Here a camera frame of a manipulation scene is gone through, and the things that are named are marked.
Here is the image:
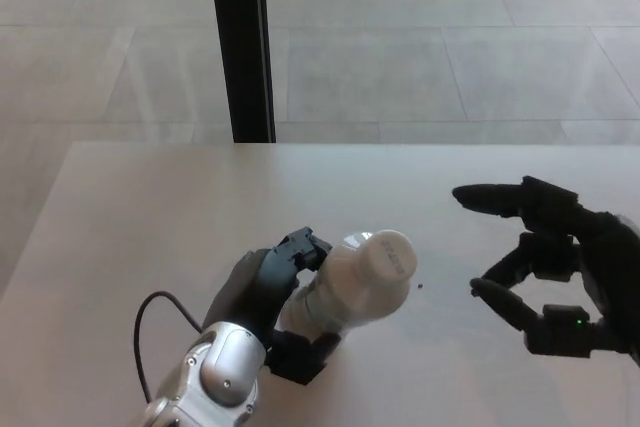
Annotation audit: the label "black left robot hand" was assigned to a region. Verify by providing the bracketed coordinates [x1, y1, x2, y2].
[202, 226, 344, 387]

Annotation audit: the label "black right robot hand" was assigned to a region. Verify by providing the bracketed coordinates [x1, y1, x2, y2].
[451, 175, 640, 366]

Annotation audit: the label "white plastic bottle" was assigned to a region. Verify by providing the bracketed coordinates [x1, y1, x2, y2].
[277, 230, 416, 344]

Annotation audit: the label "white screw cap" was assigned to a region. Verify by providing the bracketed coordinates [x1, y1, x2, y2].
[360, 229, 419, 294]

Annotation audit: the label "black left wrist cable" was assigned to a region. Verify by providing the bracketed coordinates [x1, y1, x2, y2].
[134, 290, 206, 403]

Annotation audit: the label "black vertical window post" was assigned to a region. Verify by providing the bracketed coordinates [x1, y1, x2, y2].
[207, 0, 277, 144]

